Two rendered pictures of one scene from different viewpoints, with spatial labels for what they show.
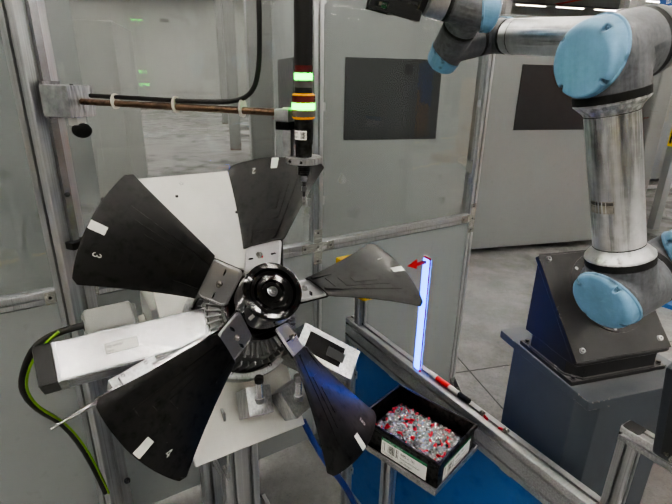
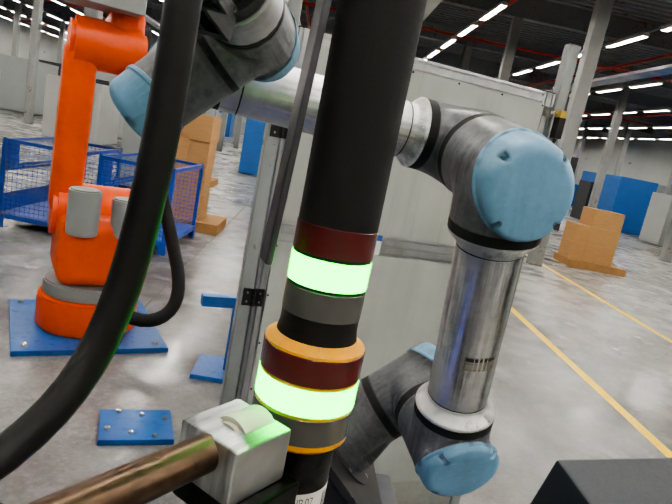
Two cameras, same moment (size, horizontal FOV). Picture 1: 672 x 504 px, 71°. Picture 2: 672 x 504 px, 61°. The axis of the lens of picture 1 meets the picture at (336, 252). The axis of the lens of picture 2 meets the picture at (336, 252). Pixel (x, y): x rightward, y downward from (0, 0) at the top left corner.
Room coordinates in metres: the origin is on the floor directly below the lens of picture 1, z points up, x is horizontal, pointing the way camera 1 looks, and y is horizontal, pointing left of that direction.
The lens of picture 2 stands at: (0.87, 0.29, 1.66)
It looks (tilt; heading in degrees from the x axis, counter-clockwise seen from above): 11 degrees down; 281
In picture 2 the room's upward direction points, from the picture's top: 11 degrees clockwise
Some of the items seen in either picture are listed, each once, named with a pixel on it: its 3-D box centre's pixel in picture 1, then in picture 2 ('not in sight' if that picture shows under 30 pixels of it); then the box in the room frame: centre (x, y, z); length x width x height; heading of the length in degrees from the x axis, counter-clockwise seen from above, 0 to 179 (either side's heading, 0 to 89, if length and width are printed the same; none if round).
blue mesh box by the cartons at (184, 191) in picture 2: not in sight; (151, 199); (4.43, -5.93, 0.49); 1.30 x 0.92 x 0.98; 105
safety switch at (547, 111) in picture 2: not in sight; (548, 136); (0.58, -2.23, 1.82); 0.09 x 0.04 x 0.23; 32
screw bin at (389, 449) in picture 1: (416, 432); not in sight; (0.88, -0.19, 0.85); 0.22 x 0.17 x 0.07; 48
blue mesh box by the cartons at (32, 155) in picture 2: not in sight; (63, 183); (5.41, -5.62, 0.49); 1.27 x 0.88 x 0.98; 105
